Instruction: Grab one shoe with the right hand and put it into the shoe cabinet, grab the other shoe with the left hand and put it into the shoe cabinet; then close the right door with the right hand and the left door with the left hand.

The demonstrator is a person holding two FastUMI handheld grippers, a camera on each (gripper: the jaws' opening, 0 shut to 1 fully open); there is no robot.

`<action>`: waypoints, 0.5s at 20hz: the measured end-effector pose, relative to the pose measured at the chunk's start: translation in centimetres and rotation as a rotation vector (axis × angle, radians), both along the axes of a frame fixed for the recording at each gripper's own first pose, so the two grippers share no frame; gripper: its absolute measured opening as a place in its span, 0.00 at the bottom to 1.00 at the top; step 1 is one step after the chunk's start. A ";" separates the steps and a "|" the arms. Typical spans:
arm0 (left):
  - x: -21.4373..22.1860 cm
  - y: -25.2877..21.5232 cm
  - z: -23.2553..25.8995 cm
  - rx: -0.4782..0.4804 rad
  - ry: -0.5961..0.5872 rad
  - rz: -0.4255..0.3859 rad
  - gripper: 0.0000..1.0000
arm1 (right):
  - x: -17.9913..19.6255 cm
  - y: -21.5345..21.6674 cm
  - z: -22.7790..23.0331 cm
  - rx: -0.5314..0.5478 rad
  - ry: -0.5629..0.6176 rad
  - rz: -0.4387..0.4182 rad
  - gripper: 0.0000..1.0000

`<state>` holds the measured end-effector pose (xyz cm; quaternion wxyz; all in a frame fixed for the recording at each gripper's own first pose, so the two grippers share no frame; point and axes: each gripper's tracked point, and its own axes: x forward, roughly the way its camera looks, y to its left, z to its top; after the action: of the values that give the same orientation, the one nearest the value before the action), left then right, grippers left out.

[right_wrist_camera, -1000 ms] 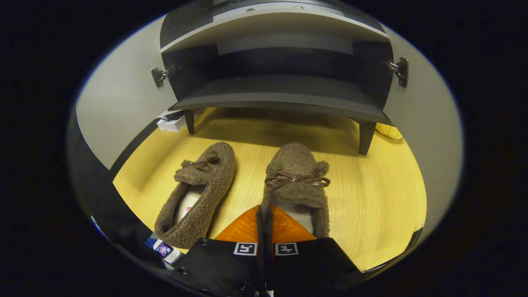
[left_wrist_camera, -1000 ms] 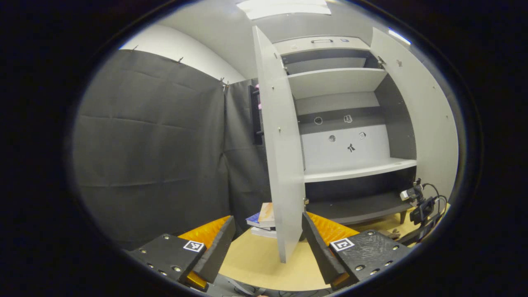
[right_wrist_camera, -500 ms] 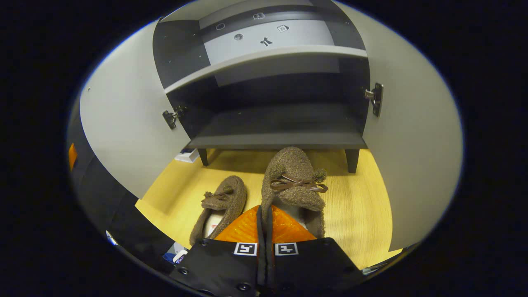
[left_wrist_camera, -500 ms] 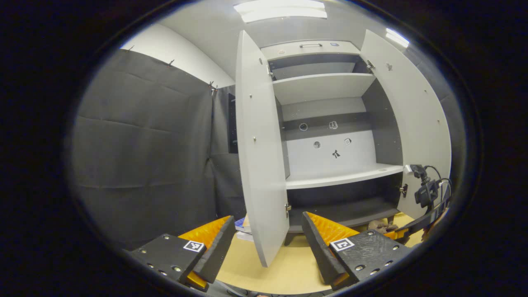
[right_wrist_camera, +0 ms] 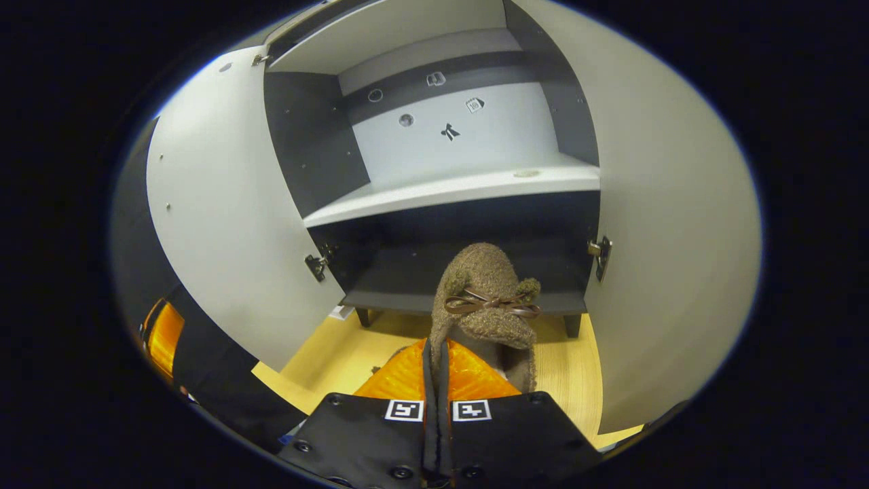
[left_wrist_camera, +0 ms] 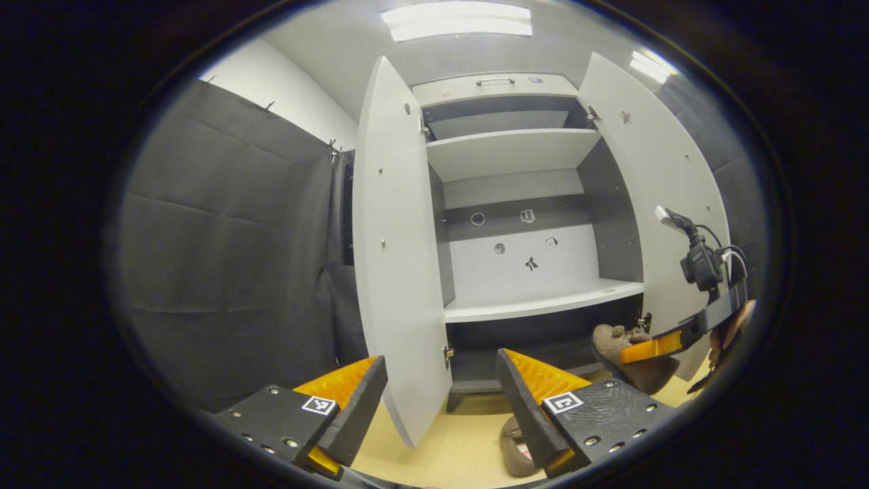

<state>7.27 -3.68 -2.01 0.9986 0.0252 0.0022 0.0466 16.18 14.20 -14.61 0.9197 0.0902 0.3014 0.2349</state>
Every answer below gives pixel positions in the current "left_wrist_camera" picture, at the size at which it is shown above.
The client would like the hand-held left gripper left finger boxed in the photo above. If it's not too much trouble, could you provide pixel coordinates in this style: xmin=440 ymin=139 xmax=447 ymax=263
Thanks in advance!
xmin=214 ymin=355 xmax=389 ymax=482

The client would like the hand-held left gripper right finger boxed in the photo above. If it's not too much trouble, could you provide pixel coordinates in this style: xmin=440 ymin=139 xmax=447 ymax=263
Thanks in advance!
xmin=496 ymin=348 xmax=678 ymax=477

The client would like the brown fuzzy shoe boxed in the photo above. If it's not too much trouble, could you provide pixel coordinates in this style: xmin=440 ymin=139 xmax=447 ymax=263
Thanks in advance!
xmin=592 ymin=324 xmax=681 ymax=396
xmin=500 ymin=416 xmax=544 ymax=478

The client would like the grey shoe cabinet door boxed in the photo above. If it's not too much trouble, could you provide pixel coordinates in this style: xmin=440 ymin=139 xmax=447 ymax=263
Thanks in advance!
xmin=577 ymin=52 xmax=733 ymax=382
xmin=352 ymin=56 xmax=454 ymax=449

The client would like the grey shoe cabinet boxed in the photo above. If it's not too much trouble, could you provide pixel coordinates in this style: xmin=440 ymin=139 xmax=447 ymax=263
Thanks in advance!
xmin=411 ymin=71 xmax=652 ymax=413

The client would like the black backdrop cloth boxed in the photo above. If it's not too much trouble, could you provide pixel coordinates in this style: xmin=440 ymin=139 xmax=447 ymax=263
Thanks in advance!
xmin=657 ymin=68 xmax=771 ymax=300
xmin=112 ymin=78 xmax=371 ymax=415

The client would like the small ceiling light panel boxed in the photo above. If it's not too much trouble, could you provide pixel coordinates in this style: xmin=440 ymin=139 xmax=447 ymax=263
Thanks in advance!
xmin=628 ymin=49 xmax=680 ymax=84

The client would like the large ceiling light panel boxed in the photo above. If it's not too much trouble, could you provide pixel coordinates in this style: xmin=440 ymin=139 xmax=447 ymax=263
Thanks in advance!
xmin=380 ymin=1 xmax=534 ymax=43

